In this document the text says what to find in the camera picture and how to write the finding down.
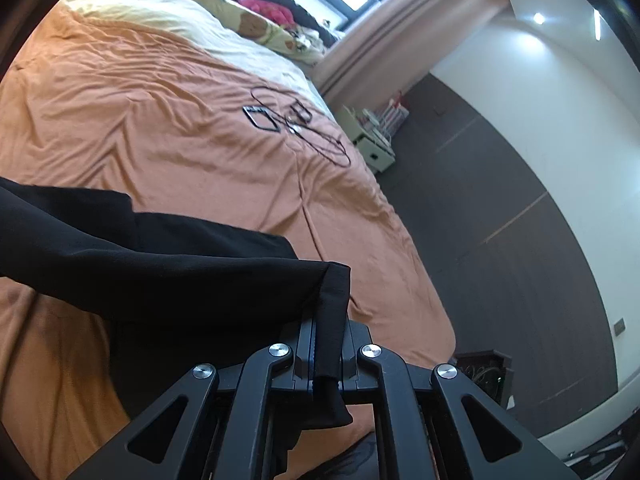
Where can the bear printed window cushion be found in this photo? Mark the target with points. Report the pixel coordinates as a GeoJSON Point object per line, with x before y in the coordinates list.
{"type": "Point", "coordinates": [260, 27]}

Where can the orange and cream blanket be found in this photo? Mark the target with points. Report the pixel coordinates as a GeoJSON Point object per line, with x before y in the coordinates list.
{"type": "Point", "coordinates": [150, 110]}

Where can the black box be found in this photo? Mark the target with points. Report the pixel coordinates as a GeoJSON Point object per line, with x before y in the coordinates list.
{"type": "Point", "coordinates": [482, 377]}

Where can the pink curtain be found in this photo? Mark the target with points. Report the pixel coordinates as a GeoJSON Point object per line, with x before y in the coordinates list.
{"type": "Point", "coordinates": [400, 35]}

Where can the cream nightstand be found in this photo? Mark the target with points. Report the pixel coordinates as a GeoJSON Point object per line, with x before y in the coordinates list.
{"type": "Point", "coordinates": [372, 147]}

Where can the recessed ceiling light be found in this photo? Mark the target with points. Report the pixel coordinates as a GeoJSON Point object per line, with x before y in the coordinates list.
{"type": "Point", "coordinates": [538, 18]}

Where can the striped bag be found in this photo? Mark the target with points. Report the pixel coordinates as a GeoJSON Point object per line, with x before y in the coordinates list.
{"type": "Point", "coordinates": [395, 115]}

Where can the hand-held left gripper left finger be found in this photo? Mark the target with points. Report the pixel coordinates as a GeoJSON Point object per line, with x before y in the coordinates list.
{"type": "Point", "coordinates": [302, 355]}

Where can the grey wall outlet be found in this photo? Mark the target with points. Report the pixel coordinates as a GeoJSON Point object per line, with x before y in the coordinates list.
{"type": "Point", "coordinates": [619, 326]}

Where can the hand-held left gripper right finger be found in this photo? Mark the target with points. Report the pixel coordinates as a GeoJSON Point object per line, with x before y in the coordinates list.
{"type": "Point", "coordinates": [352, 355]}

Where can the black pants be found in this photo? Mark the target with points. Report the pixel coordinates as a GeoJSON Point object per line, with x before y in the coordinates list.
{"type": "Point", "coordinates": [175, 270]}

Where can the pink cloth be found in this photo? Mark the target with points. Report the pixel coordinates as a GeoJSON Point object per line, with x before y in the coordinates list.
{"type": "Point", "coordinates": [265, 7]}

